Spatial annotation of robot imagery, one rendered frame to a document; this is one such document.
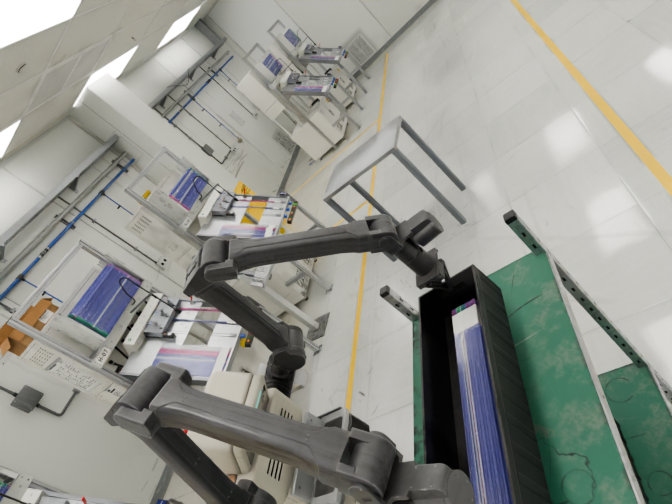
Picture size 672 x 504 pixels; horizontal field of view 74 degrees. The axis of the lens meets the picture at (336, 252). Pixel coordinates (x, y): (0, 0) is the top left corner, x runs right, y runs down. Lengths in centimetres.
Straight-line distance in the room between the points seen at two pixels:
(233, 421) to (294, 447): 10
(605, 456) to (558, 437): 9
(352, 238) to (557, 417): 54
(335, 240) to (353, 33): 908
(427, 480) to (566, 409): 45
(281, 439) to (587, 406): 59
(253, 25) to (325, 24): 147
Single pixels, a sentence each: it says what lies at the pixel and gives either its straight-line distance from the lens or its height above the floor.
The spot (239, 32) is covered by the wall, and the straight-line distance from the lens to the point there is 1044.
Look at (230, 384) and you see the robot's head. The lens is 118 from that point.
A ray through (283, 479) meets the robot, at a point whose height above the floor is 112.
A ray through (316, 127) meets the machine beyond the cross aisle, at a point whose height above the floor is 46.
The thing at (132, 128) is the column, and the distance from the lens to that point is 627.
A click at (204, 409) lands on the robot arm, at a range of 74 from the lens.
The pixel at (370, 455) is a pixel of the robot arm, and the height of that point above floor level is 136.
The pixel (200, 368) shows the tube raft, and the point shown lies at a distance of 315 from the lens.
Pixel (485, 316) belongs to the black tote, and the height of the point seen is 111.
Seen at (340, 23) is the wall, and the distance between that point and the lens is 995.
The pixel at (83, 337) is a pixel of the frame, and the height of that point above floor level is 150.
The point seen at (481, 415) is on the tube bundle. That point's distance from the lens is 98.
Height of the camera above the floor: 179
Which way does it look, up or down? 23 degrees down
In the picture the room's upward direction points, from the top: 50 degrees counter-clockwise
